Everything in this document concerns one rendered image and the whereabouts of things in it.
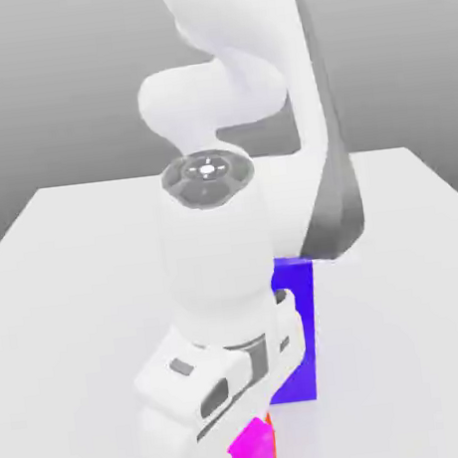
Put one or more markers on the small red cube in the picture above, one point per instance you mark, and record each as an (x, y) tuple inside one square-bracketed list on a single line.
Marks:
[(269, 422)]

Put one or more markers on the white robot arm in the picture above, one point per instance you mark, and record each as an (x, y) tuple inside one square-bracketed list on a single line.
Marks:
[(216, 254)]

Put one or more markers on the large blue box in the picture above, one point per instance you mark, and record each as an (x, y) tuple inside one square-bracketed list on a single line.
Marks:
[(304, 324)]

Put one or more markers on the small magenta cube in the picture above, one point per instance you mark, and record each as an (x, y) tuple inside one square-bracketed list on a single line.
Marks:
[(254, 450)]

